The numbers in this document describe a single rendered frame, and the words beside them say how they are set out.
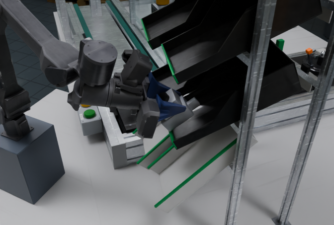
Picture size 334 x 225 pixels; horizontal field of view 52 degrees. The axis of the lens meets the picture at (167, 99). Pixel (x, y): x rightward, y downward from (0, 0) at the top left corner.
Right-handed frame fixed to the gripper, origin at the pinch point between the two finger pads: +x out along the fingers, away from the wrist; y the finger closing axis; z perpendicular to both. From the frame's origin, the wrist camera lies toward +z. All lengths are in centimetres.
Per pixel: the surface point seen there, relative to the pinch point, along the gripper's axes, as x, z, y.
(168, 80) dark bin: 6.0, -6.4, 19.1
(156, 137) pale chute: 7.7, -25.2, 18.0
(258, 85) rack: 12.9, 10.3, -7.4
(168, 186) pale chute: 8.4, -26.9, 1.4
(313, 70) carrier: 76, -11, 52
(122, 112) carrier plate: 1, -34, 40
